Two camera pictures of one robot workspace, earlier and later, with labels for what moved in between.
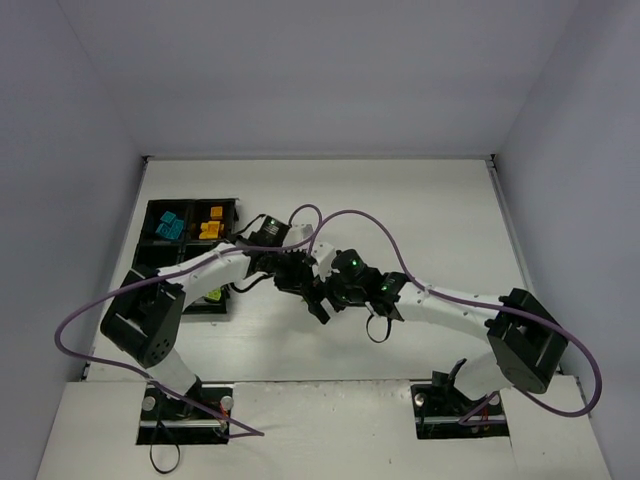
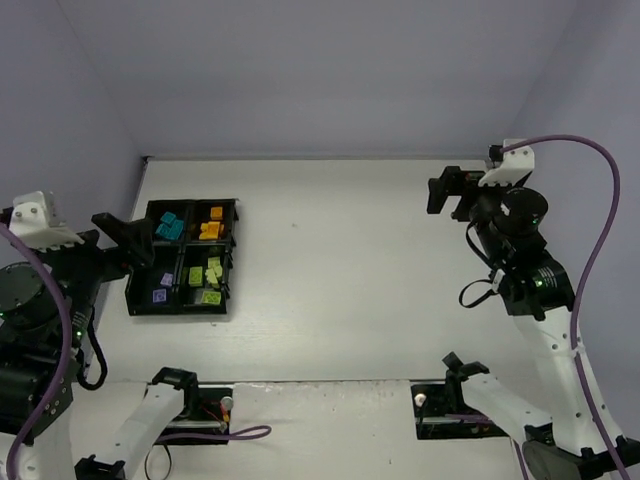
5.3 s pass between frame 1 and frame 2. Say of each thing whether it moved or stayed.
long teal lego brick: stayed
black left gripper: moved
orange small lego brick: stayed
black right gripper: moved
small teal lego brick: stayed
